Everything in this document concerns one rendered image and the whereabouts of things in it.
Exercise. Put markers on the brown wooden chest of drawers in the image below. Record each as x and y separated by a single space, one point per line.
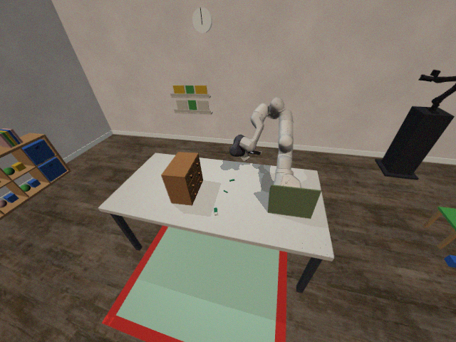
174 177

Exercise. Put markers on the brown wooden drawer front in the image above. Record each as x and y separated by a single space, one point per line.
198 172
189 175
196 163
194 193
199 182
192 185

